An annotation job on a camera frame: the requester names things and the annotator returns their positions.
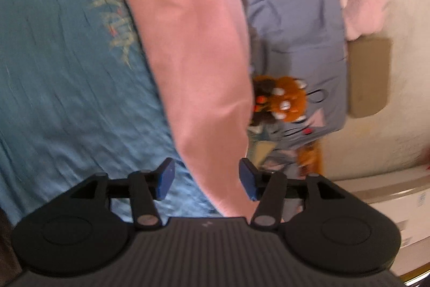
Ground grey printed bed sheet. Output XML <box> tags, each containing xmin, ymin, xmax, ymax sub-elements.
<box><xmin>218</xmin><ymin>0</ymin><xmax>349</xmax><ymax>180</ymax></box>

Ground red panda plush toy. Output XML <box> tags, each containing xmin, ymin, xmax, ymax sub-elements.
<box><xmin>250</xmin><ymin>75</ymin><xmax>308</xmax><ymax>126</ymax></box>

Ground pink and blue fleece garment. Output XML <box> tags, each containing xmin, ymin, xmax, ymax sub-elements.
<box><xmin>111</xmin><ymin>0</ymin><xmax>255</xmax><ymax>219</ymax></box>

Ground teal embroidered quilt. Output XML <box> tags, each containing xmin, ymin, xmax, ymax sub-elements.
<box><xmin>0</xmin><ymin>0</ymin><xmax>278</xmax><ymax>227</ymax></box>

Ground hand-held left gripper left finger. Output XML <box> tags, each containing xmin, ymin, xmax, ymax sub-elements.
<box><xmin>69</xmin><ymin>157</ymin><xmax>176</xmax><ymax>229</ymax></box>

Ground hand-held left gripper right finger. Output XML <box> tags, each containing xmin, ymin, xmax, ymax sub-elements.
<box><xmin>238</xmin><ymin>157</ymin><xmax>346</xmax><ymax>229</ymax></box>

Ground white cabinet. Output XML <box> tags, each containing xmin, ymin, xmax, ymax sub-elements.
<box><xmin>331</xmin><ymin>166</ymin><xmax>430</xmax><ymax>278</ymax></box>

